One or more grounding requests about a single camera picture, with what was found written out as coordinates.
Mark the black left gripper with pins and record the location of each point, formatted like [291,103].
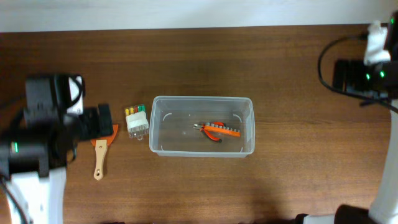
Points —
[101,127]

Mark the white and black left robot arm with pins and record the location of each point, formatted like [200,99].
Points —
[40,142]

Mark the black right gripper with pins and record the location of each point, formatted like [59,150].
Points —
[353,69]

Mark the red handled small pliers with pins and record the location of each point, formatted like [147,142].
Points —
[201,128]

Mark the orange scraper with wooden handle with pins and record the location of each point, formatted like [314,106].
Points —
[101,146]

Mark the clear plastic storage container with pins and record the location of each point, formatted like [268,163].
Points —
[172,119]

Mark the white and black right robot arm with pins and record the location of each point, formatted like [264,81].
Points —
[383,209]

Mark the clear case of coloured screwdrivers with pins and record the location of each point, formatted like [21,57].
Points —
[137,122]

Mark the orange holder of drill bits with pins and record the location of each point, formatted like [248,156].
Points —
[223,130]

